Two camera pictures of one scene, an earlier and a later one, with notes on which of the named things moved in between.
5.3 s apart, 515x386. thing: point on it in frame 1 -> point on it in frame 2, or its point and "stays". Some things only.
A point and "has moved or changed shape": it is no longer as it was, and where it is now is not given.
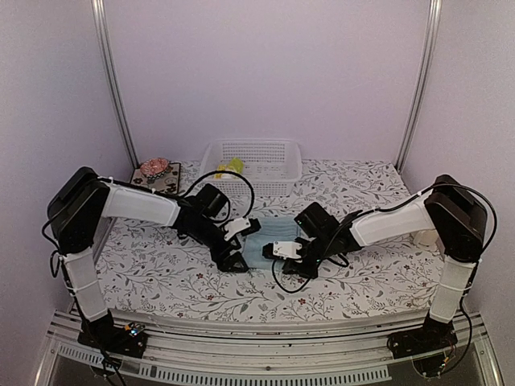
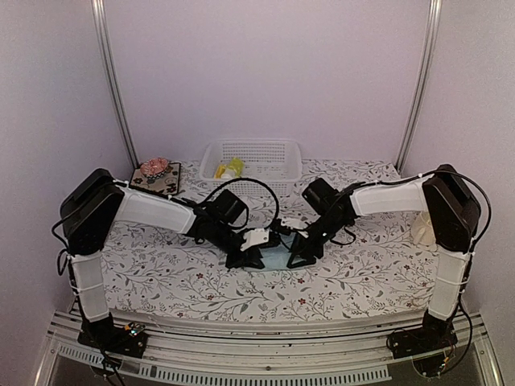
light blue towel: (273, 228) has moved or changed shape
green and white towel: (235, 165) stays
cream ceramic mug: (426, 238) stays
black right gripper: (291, 264) -> (300, 247)
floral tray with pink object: (168, 182) stays
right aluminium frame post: (428, 63) stays
